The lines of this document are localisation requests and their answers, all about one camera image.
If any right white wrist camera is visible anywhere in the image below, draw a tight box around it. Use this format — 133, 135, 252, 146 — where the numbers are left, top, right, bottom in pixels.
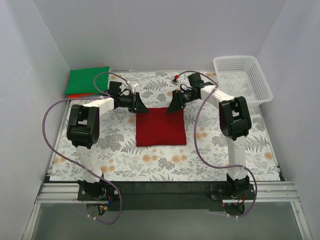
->
170, 74, 180, 88

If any floral patterned table mat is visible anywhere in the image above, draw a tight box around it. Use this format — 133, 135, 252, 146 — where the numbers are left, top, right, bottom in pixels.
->
49, 71, 280, 182

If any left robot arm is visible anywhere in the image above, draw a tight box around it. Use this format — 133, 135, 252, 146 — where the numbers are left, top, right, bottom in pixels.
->
66, 81, 149, 200

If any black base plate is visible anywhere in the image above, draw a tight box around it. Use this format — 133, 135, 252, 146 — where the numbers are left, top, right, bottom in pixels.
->
77, 180, 255, 212

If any aluminium rail frame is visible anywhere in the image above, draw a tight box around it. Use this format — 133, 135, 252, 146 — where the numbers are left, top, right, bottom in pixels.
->
23, 181, 312, 240

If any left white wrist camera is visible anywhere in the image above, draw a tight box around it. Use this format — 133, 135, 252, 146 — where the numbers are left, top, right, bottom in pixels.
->
127, 80, 139, 93

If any orange folded t-shirt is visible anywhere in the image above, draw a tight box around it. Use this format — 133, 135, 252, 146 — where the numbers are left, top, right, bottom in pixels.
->
67, 93, 100, 99

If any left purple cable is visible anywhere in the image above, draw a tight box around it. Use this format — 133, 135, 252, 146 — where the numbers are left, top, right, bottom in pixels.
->
41, 71, 133, 225

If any green folded t-shirt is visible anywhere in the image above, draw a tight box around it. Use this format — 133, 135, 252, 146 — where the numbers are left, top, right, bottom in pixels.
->
64, 66, 110, 95

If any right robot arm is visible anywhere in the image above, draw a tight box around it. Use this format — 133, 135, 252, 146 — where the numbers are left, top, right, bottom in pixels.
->
167, 70, 252, 197

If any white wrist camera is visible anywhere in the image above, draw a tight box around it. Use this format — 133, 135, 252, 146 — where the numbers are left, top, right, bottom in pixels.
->
127, 80, 139, 93
170, 74, 180, 88

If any white plastic basket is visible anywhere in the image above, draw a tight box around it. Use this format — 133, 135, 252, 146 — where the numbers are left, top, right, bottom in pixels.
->
213, 55, 273, 108

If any purple cable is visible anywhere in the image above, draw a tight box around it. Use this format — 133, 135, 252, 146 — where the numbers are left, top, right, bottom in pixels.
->
41, 71, 133, 225
174, 70, 258, 219

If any red t-shirt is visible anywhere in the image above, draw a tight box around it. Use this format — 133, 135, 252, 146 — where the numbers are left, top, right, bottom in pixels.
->
135, 107, 187, 147

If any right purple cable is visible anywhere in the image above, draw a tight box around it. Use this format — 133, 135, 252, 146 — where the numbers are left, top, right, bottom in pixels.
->
174, 70, 258, 219

